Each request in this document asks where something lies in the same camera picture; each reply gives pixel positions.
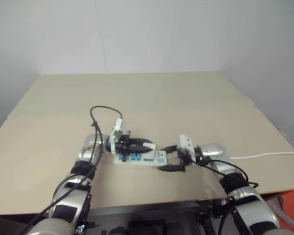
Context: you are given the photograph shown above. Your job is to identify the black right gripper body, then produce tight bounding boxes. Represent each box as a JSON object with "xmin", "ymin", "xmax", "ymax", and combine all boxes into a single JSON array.
[{"xmin": 176, "ymin": 149, "xmax": 196, "ymax": 171}]

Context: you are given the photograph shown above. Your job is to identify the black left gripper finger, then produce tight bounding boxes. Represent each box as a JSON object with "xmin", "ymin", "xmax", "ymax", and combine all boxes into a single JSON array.
[
  {"xmin": 127, "ymin": 145, "xmax": 149, "ymax": 154},
  {"xmin": 128, "ymin": 138, "xmax": 153, "ymax": 146}
]

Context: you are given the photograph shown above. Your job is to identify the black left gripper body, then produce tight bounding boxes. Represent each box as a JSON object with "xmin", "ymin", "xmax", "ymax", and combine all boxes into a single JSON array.
[{"xmin": 116, "ymin": 133, "xmax": 133, "ymax": 155}]

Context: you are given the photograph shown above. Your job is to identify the white power strip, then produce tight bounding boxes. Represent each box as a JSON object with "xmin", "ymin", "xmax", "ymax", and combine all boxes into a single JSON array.
[{"xmin": 113, "ymin": 146, "xmax": 168, "ymax": 170}]

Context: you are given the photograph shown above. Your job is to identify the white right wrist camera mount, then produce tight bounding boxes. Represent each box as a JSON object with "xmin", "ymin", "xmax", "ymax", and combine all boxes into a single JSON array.
[{"xmin": 175, "ymin": 134, "xmax": 195, "ymax": 155}]

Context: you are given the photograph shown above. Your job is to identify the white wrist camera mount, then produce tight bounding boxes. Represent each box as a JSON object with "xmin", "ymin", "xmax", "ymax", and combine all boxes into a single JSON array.
[
  {"xmin": 175, "ymin": 134, "xmax": 195, "ymax": 155},
  {"xmin": 109, "ymin": 118, "xmax": 128, "ymax": 157}
]

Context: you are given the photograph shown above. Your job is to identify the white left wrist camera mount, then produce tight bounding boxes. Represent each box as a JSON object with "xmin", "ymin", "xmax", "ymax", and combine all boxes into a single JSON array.
[{"xmin": 109, "ymin": 118, "xmax": 128, "ymax": 157}]

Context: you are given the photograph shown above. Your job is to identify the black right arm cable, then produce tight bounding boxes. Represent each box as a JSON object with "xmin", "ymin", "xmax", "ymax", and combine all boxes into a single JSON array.
[{"xmin": 190, "ymin": 159, "xmax": 260, "ymax": 235}]

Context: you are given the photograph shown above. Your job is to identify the white power strip cable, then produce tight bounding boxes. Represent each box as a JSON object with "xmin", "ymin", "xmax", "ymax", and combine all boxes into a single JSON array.
[{"xmin": 229, "ymin": 151, "xmax": 294, "ymax": 160}]

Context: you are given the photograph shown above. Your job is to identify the grey fabric strap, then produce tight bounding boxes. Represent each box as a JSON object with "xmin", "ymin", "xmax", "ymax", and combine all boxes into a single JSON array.
[{"xmin": 266, "ymin": 195, "xmax": 286, "ymax": 222}]

